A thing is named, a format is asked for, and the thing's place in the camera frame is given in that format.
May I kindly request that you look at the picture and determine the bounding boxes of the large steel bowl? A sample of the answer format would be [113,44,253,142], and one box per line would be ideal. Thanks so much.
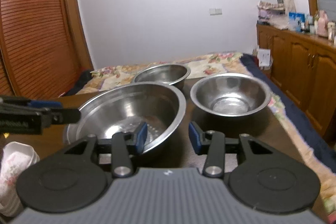
[63,82,186,152]

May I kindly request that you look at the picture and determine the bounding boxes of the floral tray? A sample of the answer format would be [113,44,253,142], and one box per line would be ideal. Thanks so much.
[1,141,40,217]

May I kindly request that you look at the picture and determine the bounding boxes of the small steel bowl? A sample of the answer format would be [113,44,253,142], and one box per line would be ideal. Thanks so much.
[190,73,272,118]

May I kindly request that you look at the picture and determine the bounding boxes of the steel bowl back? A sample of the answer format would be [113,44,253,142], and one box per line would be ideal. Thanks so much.
[132,64,191,90]

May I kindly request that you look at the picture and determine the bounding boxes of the dark clothes on bed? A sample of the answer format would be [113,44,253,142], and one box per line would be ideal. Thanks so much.
[63,70,92,97]

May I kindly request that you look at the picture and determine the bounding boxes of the wooden louvered wardrobe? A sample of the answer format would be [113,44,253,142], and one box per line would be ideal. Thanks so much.
[1,0,84,99]

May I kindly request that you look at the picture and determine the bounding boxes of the white paper bag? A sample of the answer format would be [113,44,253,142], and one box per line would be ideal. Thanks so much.
[257,48,271,67]

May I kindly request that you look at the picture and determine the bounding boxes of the floral bed blanket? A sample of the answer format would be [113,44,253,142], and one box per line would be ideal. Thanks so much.
[77,52,335,221]

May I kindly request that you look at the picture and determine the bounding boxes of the wooden sideboard cabinet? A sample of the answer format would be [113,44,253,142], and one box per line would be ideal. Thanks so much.
[256,24,336,146]

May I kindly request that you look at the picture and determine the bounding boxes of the pile of folded fabrics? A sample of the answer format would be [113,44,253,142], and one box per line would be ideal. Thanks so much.
[257,1,288,30]

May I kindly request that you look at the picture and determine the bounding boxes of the blue photo box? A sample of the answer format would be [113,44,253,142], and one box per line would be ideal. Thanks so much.
[288,12,306,32]

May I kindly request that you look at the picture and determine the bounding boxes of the pink thermos jug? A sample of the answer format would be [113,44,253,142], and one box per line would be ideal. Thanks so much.
[317,10,329,38]

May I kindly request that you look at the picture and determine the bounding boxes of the white wall switch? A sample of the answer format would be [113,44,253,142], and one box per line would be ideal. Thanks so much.
[210,9,223,16]

